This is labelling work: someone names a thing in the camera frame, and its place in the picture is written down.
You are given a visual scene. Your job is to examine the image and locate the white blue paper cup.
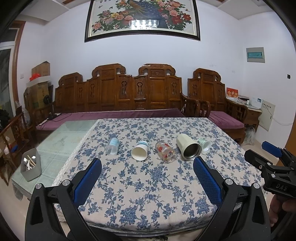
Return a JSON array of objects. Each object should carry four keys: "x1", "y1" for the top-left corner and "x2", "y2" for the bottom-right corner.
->
[{"x1": 131, "y1": 141, "x2": 149, "y2": 161}]

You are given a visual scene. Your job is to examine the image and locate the small green-printed plastic cup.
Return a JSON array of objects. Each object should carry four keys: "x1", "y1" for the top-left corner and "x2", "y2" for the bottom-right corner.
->
[{"x1": 197, "y1": 138, "x2": 211, "y2": 153}]

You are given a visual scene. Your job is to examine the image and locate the clear plastic cup blue label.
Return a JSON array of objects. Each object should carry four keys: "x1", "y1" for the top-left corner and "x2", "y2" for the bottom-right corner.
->
[{"x1": 106, "y1": 138, "x2": 119, "y2": 155}]

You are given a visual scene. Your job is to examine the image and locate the glass cup red pattern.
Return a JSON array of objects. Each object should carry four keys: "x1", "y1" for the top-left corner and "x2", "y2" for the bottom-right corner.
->
[{"x1": 155, "y1": 141, "x2": 176, "y2": 163}]

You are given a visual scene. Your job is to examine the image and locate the person's right hand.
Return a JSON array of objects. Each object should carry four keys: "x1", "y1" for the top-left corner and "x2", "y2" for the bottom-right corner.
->
[{"x1": 268, "y1": 195, "x2": 296, "y2": 227}]

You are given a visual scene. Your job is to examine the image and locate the wooden side table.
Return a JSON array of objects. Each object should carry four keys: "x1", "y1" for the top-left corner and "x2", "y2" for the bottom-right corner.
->
[{"x1": 226, "y1": 98, "x2": 262, "y2": 131}]

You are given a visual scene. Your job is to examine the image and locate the grey utensil holder box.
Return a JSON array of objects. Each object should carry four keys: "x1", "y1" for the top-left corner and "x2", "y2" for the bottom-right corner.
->
[{"x1": 21, "y1": 148, "x2": 42, "y2": 181}]

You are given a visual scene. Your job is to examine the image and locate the white box on side table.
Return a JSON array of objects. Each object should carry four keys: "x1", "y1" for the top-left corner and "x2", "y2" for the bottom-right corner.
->
[{"x1": 248, "y1": 97, "x2": 262, "y2": 109}]

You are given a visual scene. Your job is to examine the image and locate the purple armchair cushion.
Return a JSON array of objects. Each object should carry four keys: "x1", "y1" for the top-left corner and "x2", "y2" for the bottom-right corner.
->
[{"x1": 208, "y1": 111, "x2": 244, "y2": 130}]

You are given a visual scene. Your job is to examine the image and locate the red gift box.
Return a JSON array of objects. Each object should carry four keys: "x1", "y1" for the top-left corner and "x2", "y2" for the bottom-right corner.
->
[{"x1": 226, "y1": 87, "x2": 239, "y2": 98}]

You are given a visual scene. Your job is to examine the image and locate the cream steel-lined tumbler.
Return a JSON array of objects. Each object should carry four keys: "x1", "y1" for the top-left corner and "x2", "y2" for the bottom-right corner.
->
[{"x1": 176, "y1": 133, "x2": 201, "y2": 161}]

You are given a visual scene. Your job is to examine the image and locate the wooden chair at left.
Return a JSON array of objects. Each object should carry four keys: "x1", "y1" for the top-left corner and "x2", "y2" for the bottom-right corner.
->
[{"x1": 1, "y1": 112, "x2": 32, "y2": 186}]

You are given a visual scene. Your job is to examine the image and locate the carved wooden armchair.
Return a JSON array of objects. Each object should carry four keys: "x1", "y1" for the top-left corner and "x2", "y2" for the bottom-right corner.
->
[{"x1": 188, "y1": 68, "x2": 246, "y2": 145}]

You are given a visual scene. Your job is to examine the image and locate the blue floral tablecloth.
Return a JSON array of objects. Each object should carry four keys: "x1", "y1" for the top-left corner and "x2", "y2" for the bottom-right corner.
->
[{"x1": 54, "y1": 118, "x2": 263, "y2": 236}]

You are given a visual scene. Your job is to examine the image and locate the stacked cardboard boxes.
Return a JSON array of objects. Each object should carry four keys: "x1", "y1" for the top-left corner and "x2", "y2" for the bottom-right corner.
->
[{"x1": 23, "y1": 61, "x2": 51, "y2": 113}]

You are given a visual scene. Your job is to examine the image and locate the carved wooden sofa bench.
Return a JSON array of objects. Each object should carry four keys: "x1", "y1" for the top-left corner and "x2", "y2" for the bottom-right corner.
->
[{"x1": 33, "y1": 63, "x2": 201, "y2": 138}]

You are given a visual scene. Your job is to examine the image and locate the framed peacock flower painting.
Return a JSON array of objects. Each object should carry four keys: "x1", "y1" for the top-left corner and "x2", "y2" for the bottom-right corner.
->
[{"x1": 85, "y1": 0, "x2": 200, "y2": 42}]

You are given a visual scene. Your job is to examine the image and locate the cream low wall panel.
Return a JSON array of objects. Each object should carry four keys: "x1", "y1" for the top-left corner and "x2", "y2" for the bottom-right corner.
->
[{"x1": 258, "y1": 100, "x2": 275, "y2": 131}]

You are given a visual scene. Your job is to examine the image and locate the grey wall electrical panel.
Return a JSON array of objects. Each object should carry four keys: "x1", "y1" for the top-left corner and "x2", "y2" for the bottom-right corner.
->
[{"x1": 246, "y1": 47, "x2": 265, "y2": 63}]

